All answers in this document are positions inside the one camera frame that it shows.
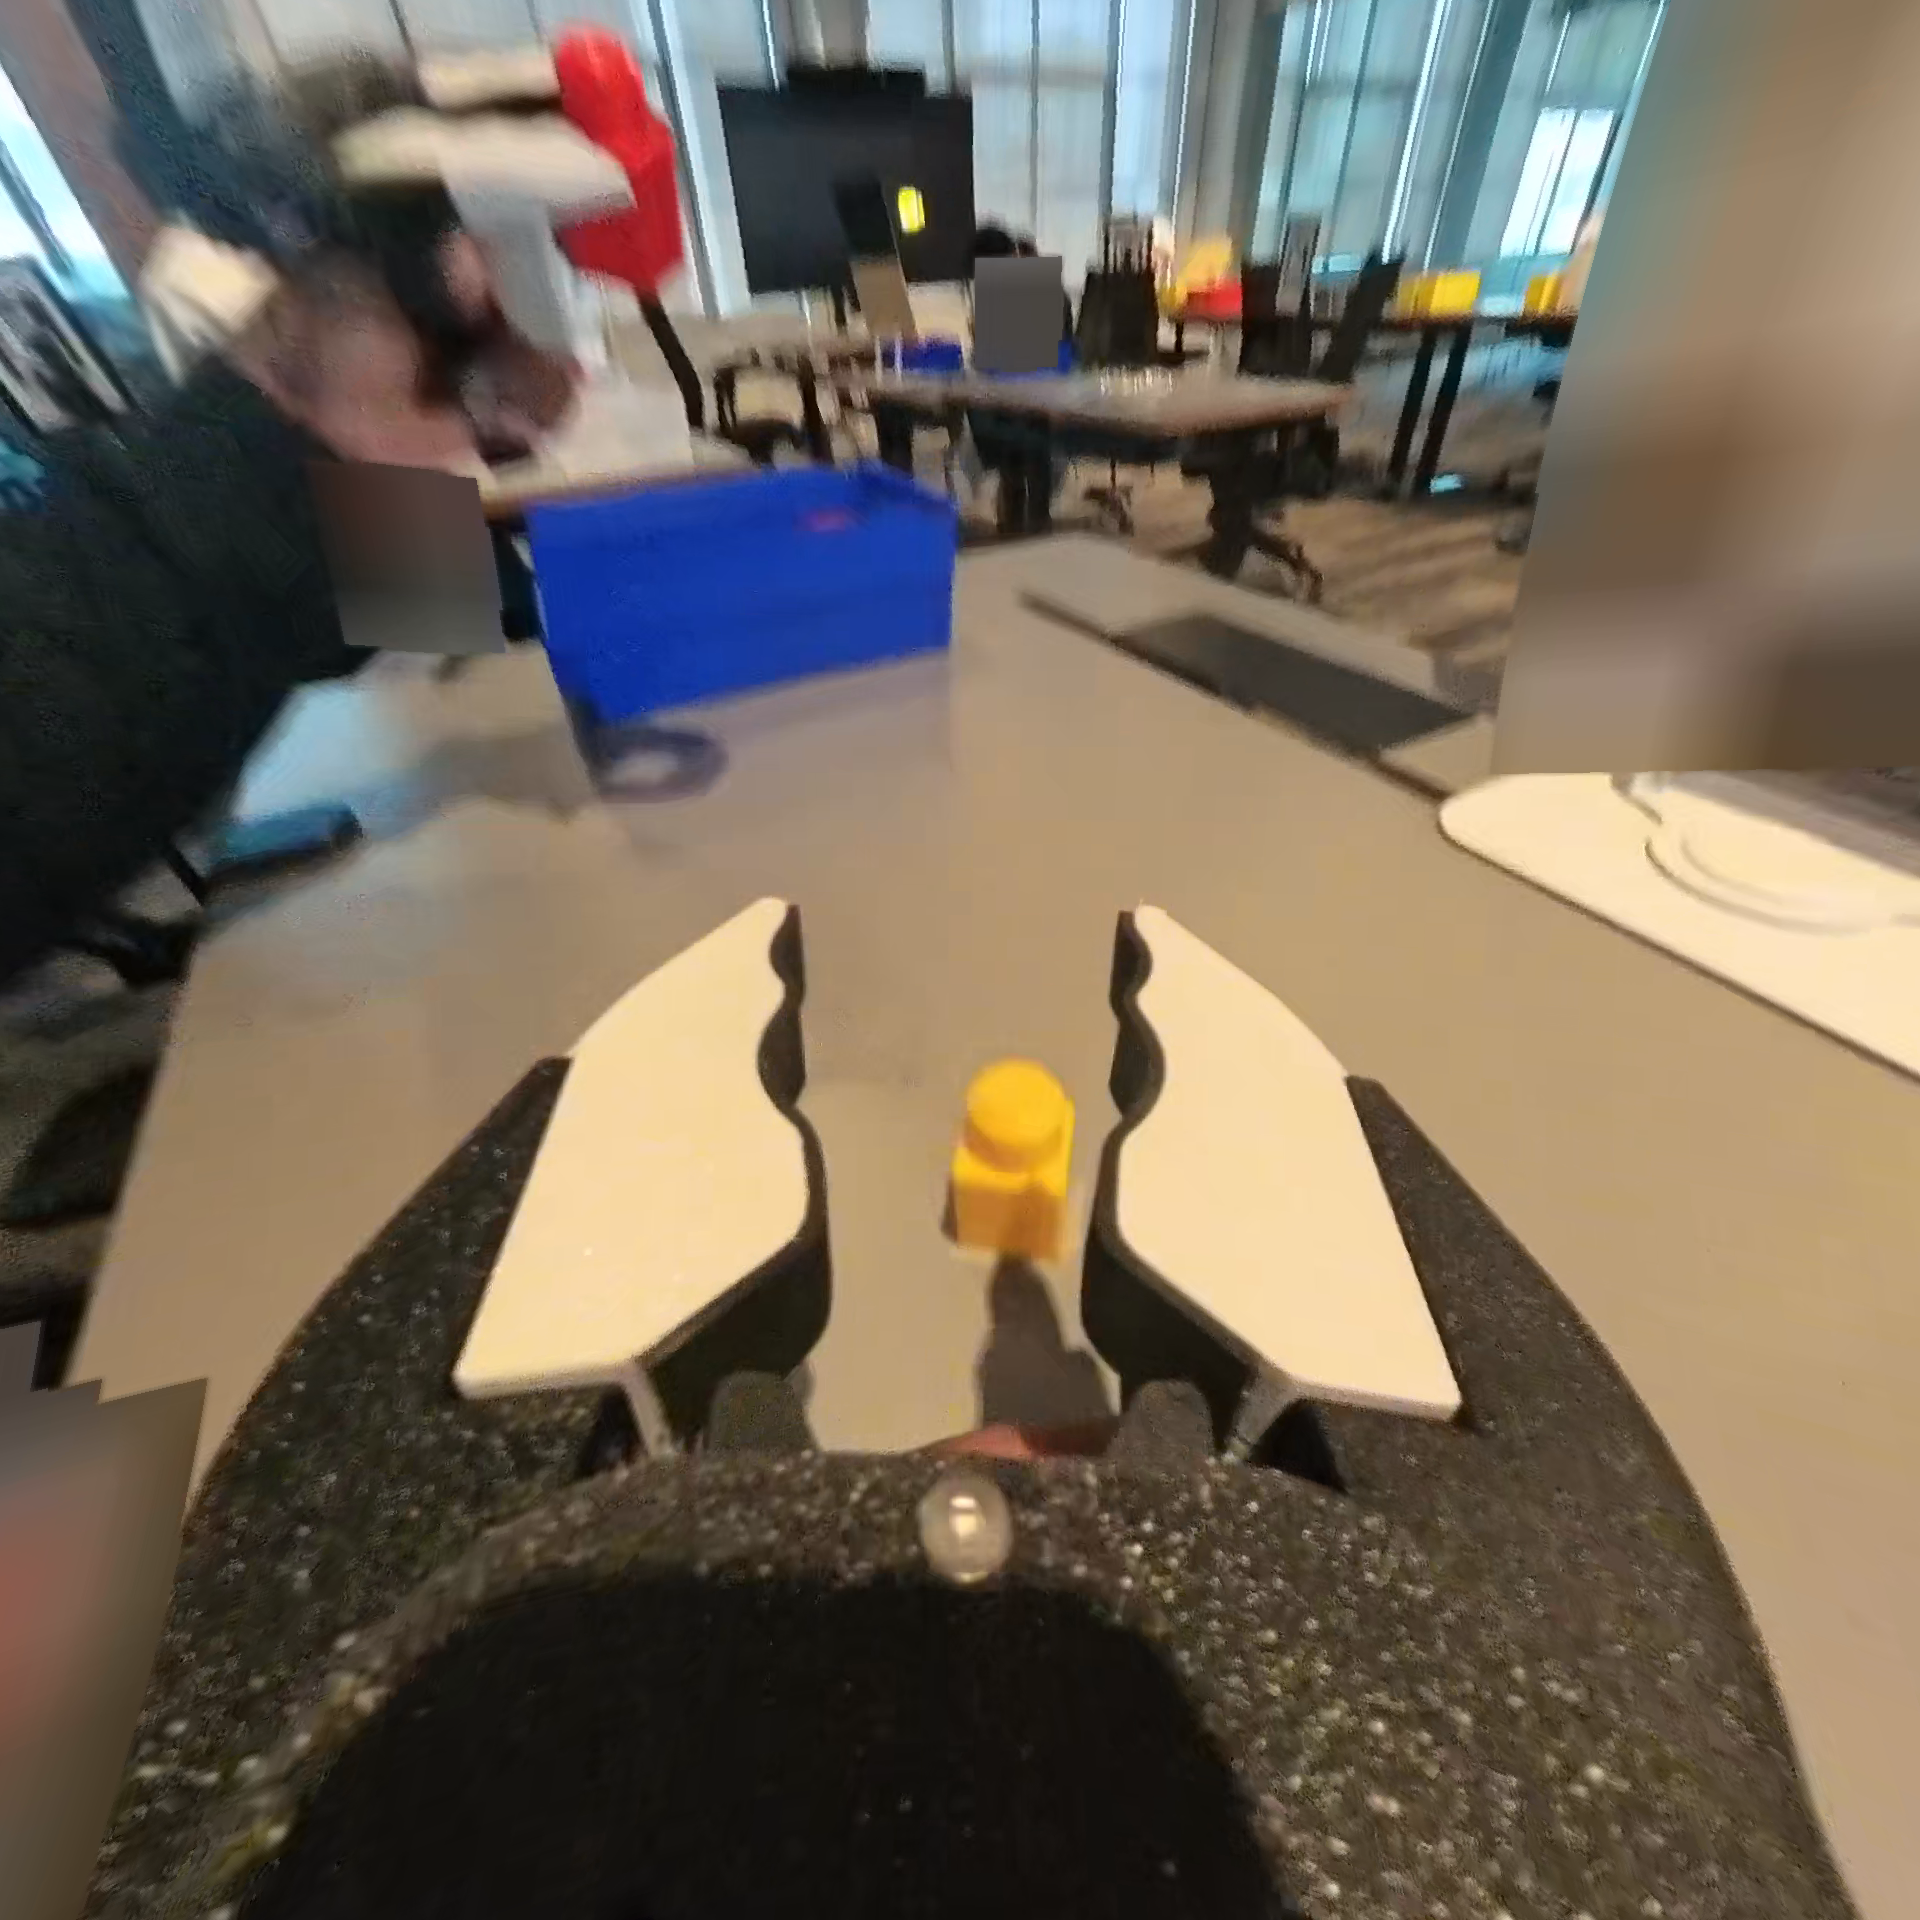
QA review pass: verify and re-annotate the black desk mat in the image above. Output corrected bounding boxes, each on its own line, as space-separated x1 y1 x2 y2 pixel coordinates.
1115 610 1480 754

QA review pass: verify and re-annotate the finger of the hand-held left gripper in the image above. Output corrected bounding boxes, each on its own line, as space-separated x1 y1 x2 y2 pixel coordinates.
329 116 635 230
409 45 566 116

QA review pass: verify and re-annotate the white lamp stand base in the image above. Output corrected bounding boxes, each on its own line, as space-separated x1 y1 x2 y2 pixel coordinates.
1439 767 1920 1079

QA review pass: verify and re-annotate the blue plastic bin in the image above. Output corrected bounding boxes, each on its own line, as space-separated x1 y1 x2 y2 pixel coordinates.
525 462 961 725

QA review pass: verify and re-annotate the grey background table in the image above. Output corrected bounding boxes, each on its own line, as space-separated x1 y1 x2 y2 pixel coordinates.
862 363 1356 543

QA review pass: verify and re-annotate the large black wall screen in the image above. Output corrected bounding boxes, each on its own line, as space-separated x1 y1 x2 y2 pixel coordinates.
715 66 979 298

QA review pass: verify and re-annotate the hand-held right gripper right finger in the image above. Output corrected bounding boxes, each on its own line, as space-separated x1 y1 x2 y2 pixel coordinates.
1083 902 1462 1455

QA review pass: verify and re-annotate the person's left hand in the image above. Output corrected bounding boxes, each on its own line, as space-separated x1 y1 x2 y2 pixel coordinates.
267 277 589 470

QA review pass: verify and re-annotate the dark blue ring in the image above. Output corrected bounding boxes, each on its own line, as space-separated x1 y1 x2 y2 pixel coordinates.
575 718 731 801

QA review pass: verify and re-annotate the yellow mega block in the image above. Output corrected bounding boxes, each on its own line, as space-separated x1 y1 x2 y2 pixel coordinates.
944 1059 1079 1260

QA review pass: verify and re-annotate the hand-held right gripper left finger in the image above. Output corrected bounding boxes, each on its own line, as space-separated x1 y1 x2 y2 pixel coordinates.
453 895 832 1452

